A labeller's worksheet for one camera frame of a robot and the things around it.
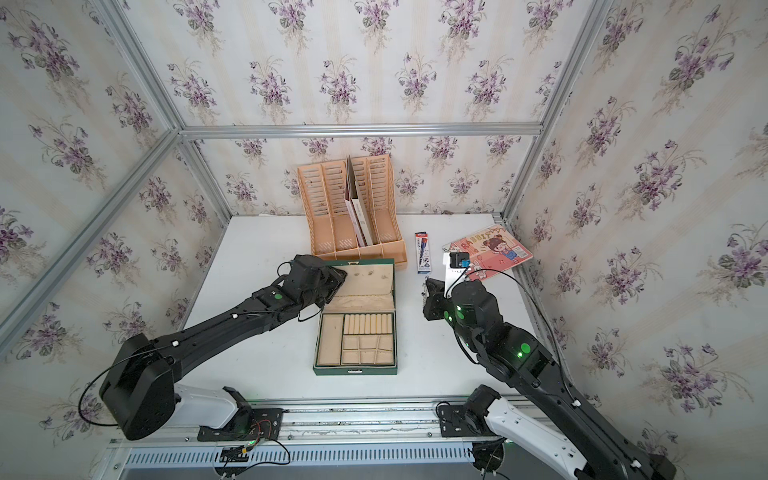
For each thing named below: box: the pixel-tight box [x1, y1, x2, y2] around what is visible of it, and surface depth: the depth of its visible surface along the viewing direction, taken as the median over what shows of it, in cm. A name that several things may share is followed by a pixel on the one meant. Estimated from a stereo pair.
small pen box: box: [415, 231, 431, 274], surface depth 109 cm
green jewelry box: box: [313, 258, 398, 376], surface depth 86 cm
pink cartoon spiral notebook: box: [442, 224, 534, 282], surface depth 113 cm
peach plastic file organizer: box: [297, 154, 408, 266], surface depth 111 cm
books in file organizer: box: [344, 155, 373, 247], surface depth 90 cm
